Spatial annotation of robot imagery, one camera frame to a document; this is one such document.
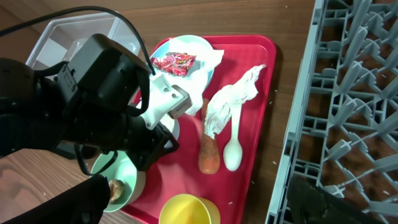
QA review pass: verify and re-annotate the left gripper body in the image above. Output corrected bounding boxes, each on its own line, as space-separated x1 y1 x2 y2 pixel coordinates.
56 34 162 171

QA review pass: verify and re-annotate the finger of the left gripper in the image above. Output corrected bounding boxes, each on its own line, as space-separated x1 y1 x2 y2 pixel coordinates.
154 123 180 162

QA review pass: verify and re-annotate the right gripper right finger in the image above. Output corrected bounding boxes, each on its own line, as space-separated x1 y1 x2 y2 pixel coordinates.
287 177 381 224

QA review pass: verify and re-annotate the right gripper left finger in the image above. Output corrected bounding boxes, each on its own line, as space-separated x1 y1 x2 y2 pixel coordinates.
4 174 111 224

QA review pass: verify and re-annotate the brown food scrap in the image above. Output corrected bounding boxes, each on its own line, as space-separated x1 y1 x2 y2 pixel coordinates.
109 179 124 203

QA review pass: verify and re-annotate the mint green bowl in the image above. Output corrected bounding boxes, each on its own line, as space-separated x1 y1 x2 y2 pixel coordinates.
99 151 146 213

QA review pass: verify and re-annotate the orange carrot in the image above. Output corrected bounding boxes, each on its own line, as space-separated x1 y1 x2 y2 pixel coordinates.
198 98 220 174

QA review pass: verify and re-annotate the white tissue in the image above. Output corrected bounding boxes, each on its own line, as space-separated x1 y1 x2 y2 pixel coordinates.
204 64 267 139

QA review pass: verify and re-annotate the red snack wrapper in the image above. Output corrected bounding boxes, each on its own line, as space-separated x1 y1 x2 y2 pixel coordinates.
150 52 197 77

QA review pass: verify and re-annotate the yellow plastic cup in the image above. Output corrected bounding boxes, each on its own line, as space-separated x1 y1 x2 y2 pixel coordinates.
159 194 221 224

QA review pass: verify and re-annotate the light blue bowl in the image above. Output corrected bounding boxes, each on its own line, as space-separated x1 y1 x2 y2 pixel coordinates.
138 101 180 143

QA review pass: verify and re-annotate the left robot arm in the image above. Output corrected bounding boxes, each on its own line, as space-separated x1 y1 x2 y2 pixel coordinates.
1 34 178 171

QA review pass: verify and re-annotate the grey dishwasher rack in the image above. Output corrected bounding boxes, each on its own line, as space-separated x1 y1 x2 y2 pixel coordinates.
266 0 397 223

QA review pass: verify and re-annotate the red serving tray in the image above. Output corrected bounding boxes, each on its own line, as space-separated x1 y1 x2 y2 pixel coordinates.
122 35 276 224

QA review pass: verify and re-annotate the clear plastic bin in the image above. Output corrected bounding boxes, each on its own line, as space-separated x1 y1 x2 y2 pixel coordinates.
25 12 141 70

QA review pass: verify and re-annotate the light blue plate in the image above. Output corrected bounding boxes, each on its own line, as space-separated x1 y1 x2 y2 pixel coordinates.
150 35 224 91

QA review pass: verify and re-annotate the white plastic spoon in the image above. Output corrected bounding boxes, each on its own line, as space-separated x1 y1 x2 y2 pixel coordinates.
223 104 243 172

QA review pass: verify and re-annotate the white paper napkin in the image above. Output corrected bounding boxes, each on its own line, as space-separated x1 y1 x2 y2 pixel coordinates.
166 37 224 116

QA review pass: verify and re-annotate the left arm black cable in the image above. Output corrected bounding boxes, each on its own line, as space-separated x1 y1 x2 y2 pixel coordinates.
0 5 157 77

